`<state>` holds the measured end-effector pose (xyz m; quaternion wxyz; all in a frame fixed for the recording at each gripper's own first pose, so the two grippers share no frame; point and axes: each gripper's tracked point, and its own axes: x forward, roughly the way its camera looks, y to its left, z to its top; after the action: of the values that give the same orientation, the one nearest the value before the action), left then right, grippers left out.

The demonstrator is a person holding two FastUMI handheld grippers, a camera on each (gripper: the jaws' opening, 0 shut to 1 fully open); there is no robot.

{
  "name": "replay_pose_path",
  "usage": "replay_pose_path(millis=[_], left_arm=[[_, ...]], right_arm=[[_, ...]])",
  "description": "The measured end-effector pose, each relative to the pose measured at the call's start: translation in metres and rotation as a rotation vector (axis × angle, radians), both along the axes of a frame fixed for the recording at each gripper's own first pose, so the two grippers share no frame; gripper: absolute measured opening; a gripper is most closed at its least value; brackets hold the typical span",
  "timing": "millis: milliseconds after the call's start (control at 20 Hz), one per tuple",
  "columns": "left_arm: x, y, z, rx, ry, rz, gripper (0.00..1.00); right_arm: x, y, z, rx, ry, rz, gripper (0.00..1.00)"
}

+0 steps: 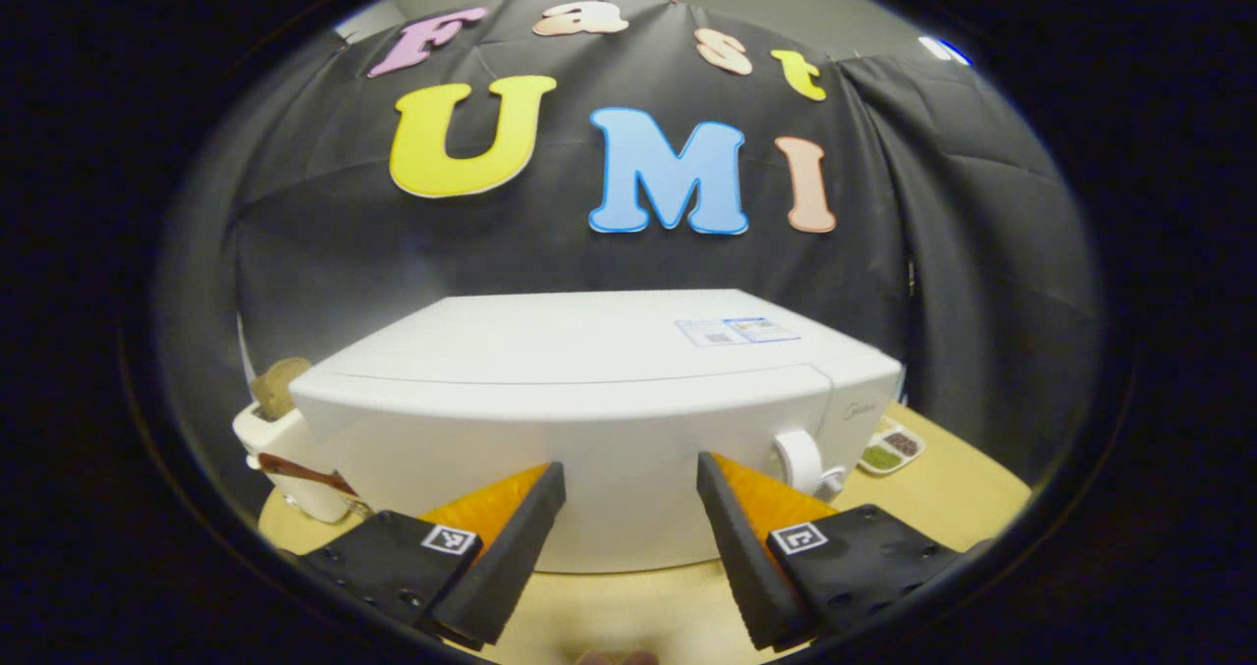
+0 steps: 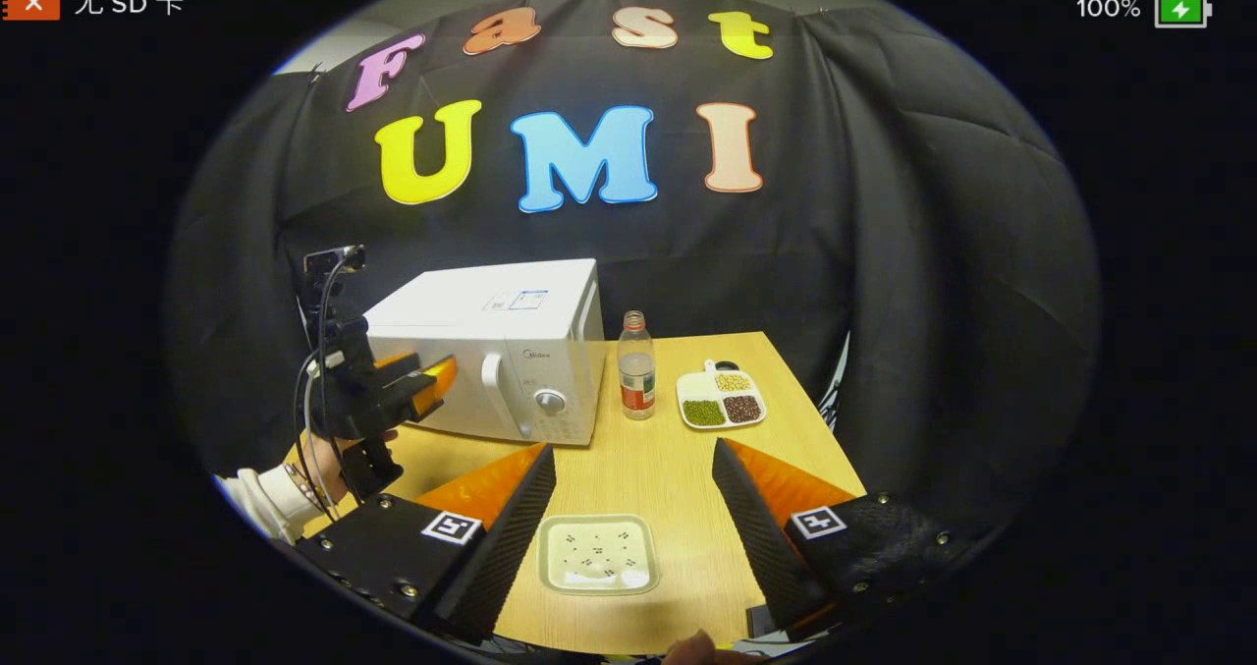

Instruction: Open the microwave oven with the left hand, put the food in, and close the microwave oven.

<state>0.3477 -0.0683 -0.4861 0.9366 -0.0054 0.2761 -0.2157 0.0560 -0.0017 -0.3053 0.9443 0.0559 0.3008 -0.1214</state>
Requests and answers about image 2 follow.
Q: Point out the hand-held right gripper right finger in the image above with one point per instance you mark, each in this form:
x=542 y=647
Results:
x=756 y=537

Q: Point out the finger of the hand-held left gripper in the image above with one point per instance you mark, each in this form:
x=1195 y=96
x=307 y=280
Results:
x=437 y=380
x=398 y=360

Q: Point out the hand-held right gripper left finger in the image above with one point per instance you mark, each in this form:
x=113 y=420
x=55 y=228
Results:
x=511 y=537

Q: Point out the white microwave oven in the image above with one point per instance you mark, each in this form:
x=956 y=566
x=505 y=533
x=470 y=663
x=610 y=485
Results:
x=462 y=341

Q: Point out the pale green square plate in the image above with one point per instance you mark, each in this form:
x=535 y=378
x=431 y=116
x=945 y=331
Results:
x=599 y=552

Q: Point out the white divided dish of beans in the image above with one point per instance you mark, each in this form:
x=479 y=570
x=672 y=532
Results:
x=722 y=405

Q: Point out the clear bottle with red label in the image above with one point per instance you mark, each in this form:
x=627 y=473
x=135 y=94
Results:
x=637 y=380

